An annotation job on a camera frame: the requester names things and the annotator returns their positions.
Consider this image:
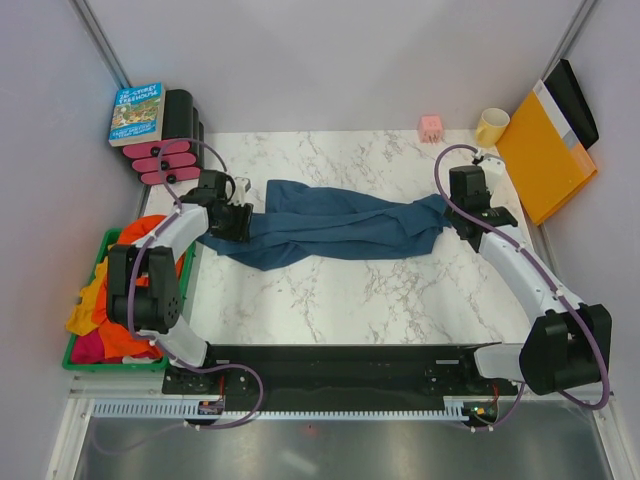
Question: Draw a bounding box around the blue t shirt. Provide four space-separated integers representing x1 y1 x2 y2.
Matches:
199 179 451 271

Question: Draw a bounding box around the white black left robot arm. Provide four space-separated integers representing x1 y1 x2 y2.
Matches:
106 170 253 393

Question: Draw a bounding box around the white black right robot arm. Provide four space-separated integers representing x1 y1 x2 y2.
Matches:
446 165 612 395

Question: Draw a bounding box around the orange folder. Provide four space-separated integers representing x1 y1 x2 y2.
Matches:
496 89 598 225

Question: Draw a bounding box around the yellow mug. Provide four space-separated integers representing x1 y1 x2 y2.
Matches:
475 107 511 149

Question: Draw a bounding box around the black pink drawer unit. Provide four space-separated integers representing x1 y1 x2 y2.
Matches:
121 89 204 186

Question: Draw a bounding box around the pink cube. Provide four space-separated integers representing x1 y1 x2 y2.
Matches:
417 115 444 144

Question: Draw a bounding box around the white grey document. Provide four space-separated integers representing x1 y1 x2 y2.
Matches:
533 80 579 150

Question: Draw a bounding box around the treehouse paperback book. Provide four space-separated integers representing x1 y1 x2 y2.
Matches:
108 82 166 147

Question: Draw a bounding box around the orange t shirt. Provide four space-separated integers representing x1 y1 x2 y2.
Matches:
92 214 197 365

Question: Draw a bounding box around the yellow t shirt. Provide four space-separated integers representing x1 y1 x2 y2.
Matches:
65 260 108 336

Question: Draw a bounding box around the magenta t shirt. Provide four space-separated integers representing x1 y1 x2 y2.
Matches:
70 330 106 365

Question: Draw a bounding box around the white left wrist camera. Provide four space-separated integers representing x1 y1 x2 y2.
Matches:
226 177 251 206

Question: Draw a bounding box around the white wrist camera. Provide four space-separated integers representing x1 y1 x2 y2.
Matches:
226 177 251 206
472 152 506 184

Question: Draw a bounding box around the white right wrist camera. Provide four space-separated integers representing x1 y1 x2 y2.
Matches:
472 152 506 184

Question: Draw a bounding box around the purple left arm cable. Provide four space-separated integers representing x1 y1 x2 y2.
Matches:
127 138 229 371

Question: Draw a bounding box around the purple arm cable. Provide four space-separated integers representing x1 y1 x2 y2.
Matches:
127 138 229 371
433 144 613 411

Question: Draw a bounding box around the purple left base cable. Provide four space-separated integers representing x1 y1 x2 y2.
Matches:
89 363 266 455

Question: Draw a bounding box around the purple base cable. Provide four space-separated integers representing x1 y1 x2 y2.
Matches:
89 363 266 455
462 379 525 434

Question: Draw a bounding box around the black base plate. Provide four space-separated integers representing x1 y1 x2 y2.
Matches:
162 345 517 411

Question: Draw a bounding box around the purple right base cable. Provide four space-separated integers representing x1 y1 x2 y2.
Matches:
462 379 525 434

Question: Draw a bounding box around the white slotted cable duct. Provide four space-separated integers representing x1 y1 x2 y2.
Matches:
91 397 471 421

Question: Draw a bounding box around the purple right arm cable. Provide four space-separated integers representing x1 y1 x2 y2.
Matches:
433 144 613 411

